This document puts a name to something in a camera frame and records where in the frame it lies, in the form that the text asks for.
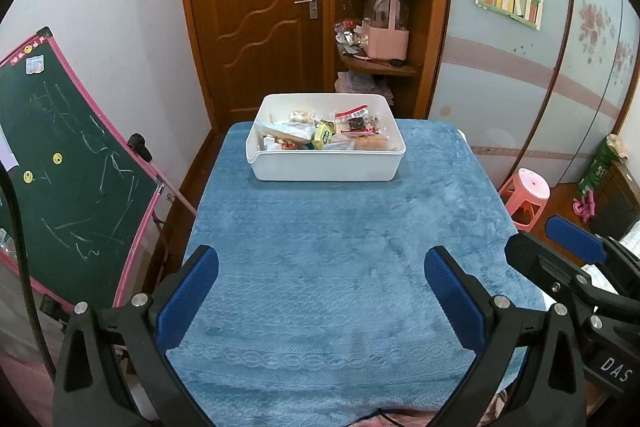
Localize small green snack packet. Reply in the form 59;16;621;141
312;122;335;150

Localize wooden corner shelf unit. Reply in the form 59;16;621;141
327;0;453;120

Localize green chalkboard with pink frame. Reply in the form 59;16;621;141
0;27;198;308

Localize thick black cable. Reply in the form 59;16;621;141
0;167;56;383

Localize pink toy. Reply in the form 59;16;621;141
572;197;598;223

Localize black easel knob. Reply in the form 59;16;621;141
127;133;153;162

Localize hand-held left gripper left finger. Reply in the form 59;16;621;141
51;245;220;427

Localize shiny foil wrappers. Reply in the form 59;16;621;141
334;19;368;58

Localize flowered sliding wardrobe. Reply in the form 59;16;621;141
425;0;640;188

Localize pink storage basket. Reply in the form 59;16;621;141
361;0;411;60

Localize white plastic storage bin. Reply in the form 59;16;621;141
245;93;407;182

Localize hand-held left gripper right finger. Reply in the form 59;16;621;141
423;245;588;427

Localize green bag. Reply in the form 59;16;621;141
577;134;623;200

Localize brown wooden door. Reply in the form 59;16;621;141
175;0;336;128

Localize pink plastic stool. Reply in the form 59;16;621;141
498;168;551;233

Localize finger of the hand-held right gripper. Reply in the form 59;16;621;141
546;215;640;298
505;232;640;344

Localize blue plush blanket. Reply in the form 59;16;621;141
167;119;548;420

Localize folded pink towels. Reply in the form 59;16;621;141
336;71;396;102

